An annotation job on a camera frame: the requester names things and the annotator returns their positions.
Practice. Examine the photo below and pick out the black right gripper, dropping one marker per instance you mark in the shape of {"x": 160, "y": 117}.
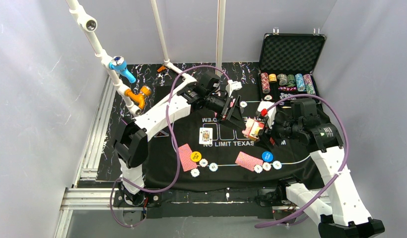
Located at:
{"x": 269, "y": 130}

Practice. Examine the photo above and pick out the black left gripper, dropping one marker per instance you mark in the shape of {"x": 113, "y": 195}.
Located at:
{"x": 228, "y": 107}

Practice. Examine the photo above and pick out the playing card deck box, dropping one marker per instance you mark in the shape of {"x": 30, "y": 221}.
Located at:
{"x": 255, "y": 128}

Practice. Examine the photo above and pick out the jack of clubs card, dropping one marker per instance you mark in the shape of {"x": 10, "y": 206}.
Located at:
{"x": 205, "y": 136}

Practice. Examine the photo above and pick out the red card player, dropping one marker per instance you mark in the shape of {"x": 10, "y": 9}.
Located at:
{"x": 247, "y": 161}
{"x": 185, "y": 158}

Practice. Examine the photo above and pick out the blue small blind button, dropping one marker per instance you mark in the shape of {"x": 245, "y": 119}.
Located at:
{"x": 267, "y": 156}

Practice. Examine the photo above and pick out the light blue chip row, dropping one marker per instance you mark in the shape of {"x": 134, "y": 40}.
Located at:
{"x": 213, "y": 167}
{"x": 277, "y": 165}

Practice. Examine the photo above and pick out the yellow big blind button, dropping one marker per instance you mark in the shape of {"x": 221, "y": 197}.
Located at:
{"x": 195, "y": 156}

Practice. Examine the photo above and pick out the red playing card deck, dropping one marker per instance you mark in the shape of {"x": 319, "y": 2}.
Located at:
{"x": 248, "y": 126}

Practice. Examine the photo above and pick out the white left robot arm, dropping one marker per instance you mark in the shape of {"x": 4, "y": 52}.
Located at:
{"x": 132, "y": 138}

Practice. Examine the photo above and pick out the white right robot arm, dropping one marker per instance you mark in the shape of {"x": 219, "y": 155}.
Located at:
{"x": 337, "y": 208}

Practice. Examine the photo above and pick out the pink poker chip stack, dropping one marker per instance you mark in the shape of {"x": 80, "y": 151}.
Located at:
{"x": 309, "y": 86}

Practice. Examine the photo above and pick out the green poker chip stack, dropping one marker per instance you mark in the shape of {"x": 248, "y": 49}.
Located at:
{"x": 291, "y": 80}

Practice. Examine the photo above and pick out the light blue chip stack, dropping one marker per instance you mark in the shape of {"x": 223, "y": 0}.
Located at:
{"x": 300, "y": 84}

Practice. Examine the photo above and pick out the grey poker chip stack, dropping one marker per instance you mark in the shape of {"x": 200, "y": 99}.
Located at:
{"x": 282, "y": 79}

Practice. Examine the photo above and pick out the red poker chip stack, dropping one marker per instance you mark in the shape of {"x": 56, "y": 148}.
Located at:
{"x": 265, "y": 83}

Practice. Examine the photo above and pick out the yellow poker chip stack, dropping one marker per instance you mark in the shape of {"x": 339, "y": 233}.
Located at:
{"x": 272, "y": 78}

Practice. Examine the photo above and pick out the black poker table mat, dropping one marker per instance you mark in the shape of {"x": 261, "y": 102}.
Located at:
{"x": 160, "y": 167}

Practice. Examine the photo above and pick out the black poker chip case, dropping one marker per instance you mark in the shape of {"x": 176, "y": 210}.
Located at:
{"x": 285, "y": 53}

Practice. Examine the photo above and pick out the clear plastic card wedge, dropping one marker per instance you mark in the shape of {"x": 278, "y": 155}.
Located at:
{"x": 161, "y": 133}

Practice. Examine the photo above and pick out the orange plastic faucet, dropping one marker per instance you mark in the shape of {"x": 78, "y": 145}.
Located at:
{"x": 140, "y": 97}

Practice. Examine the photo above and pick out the blue plastic faucet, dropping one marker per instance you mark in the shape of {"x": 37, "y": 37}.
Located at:
{"x": 119, "y": 65}

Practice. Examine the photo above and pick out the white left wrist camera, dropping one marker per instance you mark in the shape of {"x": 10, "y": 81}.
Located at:
{"x": 232, "y": 86}

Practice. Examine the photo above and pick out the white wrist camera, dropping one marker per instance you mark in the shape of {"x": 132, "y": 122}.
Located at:
{"x": 266, "y": 111}
{"x": 232, "y": 86}

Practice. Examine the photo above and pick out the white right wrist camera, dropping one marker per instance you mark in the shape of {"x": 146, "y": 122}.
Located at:
{"x": 266, "y": 111}

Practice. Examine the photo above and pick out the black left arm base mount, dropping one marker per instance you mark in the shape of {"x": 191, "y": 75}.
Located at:
{"x": 120, "y": 197}

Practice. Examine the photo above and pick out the aluminium frame rail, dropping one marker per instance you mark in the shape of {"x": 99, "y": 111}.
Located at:
{"x": 221, "y": 213}

